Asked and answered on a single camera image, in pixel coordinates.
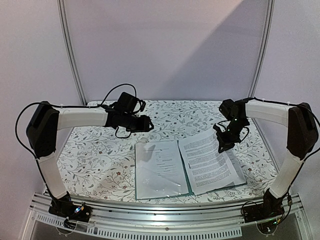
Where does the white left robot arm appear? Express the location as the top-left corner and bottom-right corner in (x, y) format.
(26, 92), (154, 217)

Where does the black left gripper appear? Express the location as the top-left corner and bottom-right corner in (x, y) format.
(121, 112), (154, 133)

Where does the teal plastic folder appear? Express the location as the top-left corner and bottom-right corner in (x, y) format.
(135, 140), (247, 200)

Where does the white paper stack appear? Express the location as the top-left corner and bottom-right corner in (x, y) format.
(178, 129), (247, 195)

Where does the floral patterned table mat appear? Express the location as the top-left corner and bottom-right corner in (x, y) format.
(57, 100), (278, 204)

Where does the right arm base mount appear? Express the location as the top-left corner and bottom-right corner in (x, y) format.
(240, 189), (293, 235)

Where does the aluminium corner post left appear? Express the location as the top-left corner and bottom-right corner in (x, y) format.
(56, 0), (87, 106)

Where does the white printed paper sheet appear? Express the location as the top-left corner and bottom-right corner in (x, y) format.
(135, 140), (189, 200)

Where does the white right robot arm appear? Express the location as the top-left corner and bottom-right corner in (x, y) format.
(213, 97), (320, 199)

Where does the aluminium front rail frame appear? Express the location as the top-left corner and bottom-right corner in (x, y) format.
(21, 193), (313, 240)

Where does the aluminium corner post right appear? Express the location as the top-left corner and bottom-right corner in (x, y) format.
(247, 0), (275, 100)

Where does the aluminium corner post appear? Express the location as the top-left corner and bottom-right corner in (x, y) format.
(247, 0), (275, 100)
(56, 0), (87, 106)

